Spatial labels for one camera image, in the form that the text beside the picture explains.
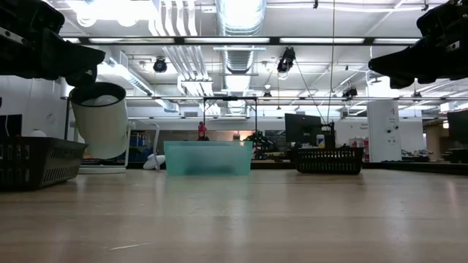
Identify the small black slotted basket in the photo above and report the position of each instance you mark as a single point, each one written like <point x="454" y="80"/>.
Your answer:
<point x="329" y="160"/>

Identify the white pillar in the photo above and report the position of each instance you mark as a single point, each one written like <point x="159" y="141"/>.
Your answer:
<point x="384" y="131"/>

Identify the teal translucent plastic bin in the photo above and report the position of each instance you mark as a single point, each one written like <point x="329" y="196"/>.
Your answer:
<point x="208" y="159"/>

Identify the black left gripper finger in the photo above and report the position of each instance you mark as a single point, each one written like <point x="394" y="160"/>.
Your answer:
<point x="84" y="58"/>
<point x="82" y="78"/>

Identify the red distant object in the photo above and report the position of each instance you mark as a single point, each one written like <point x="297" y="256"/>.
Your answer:
<point x="202" y="130"/>

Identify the black ceiling spotlight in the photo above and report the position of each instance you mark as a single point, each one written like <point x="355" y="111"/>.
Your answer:
<point x="159" y="65"/>
<point x="350" y="92"/>

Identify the black computer monitor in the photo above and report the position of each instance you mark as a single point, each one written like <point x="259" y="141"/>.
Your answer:
<point x="301" y="128"/>

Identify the black overhead camera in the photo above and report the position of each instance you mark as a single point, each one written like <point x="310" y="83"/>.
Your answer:
<point x="286" y="60"/>

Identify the large black slotted basket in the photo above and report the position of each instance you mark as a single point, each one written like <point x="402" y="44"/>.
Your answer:
<point x="36" y="164"/>

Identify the silver ceiling air duct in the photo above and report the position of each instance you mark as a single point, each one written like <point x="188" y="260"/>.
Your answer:
<point x="239" y="22"/>

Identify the black flat screen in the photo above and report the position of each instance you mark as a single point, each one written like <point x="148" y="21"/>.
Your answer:
<point x="11" y="125"/>

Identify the dark monitor at room edge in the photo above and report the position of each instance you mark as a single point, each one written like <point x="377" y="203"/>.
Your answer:
<point x="459" y="126"/>

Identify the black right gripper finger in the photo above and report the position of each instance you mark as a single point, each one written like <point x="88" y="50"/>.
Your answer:
<point x="398" y="82"/>
<point x="398" y="64"/>

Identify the white cylindrical lamp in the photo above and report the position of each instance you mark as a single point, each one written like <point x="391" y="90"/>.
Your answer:
<point x="104" y="124"/>

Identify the black vertical pole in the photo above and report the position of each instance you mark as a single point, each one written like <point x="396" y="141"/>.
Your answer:
<point x="67" y="117"/>

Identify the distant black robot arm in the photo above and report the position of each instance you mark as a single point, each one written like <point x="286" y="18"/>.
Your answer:
<point x="263" y="144"/>

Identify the black overhead frame bar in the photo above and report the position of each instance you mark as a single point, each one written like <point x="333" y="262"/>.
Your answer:
<point x="237" y="40"/>

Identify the white gadget with loop stand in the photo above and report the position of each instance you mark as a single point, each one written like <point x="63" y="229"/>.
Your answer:
<point x="155" y="160"/>

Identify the white dome object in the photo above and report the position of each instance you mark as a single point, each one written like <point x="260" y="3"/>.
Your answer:
<point x="37" y="133"/>

